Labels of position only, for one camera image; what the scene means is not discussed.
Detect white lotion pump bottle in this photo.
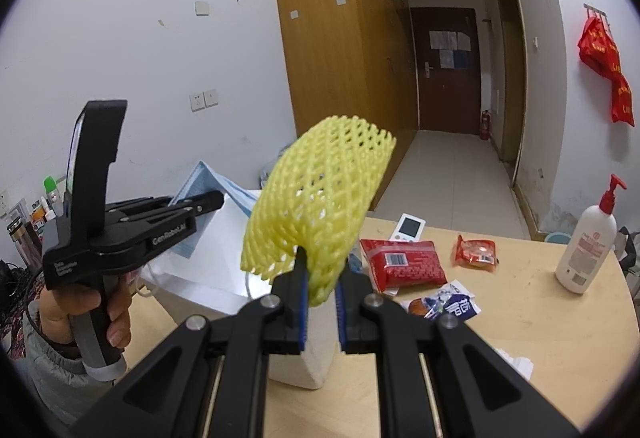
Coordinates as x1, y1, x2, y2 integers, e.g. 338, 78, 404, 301
555, 174, 628, 295

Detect wooden side door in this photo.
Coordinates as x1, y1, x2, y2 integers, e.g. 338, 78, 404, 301
496, 0, 528, 179

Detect papers on door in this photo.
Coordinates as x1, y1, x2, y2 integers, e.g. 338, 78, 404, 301
429, 31, 472, 69

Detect small red snack packet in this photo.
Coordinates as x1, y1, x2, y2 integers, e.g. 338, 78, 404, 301
454, 235, 498, 271

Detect grey cloth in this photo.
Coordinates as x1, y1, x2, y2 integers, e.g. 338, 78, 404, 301
259, 145, 297, 191

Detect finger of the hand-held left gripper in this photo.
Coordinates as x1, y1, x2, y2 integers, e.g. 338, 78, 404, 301
106, 191, 224, 224

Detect blue and white wrapper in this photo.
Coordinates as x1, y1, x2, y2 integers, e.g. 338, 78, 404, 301
407, 282, 482, 321

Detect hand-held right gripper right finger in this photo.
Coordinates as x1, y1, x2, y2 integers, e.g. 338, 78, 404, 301
335, 263, 583, 438

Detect dark bag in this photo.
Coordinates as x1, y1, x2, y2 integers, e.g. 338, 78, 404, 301
617, 227, 640, 304

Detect white handheld device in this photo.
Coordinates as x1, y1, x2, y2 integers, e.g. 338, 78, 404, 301
391, 213, 427, 243

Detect white tissue stack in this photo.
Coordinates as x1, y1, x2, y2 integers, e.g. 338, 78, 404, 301
495, 348, 533, 379

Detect blue face mask pack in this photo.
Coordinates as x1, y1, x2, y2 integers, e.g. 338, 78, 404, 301
169, 161, 261, 260

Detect dark thermos flask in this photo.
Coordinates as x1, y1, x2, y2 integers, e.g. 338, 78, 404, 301
7, 217, 43, 280

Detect white wall socket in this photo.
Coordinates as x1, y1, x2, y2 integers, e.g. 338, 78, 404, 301
189, 89, 219, 112

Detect wooden wardrobe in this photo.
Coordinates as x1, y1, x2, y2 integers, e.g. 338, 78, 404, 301
268, 0, 420, 211

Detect person's left forearm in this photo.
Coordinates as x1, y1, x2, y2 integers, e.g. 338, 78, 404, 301
22, 318, 118, 424

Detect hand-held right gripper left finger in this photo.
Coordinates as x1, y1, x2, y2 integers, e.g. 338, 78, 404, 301
70, 245, 311, 438

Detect green capped bottle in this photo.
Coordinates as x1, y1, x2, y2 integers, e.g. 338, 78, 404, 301
44, 175, 65, 219

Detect white foam box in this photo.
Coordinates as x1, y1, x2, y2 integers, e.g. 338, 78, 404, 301
139, 188, 341, 391

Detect dark brown door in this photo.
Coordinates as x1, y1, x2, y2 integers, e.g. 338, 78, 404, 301
410, 7, 482, 135

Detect person's left hand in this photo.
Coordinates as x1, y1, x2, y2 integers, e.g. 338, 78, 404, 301
37, 268, 133, 349

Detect red bag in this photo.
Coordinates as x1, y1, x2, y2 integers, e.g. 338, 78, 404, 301
577, 16, 636, 126

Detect large red snack packet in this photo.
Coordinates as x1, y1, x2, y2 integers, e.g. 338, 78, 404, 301
360, 238, 448, 295

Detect yellow foam fruit net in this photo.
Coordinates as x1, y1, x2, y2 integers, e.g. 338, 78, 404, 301
240, 115, 397, 308

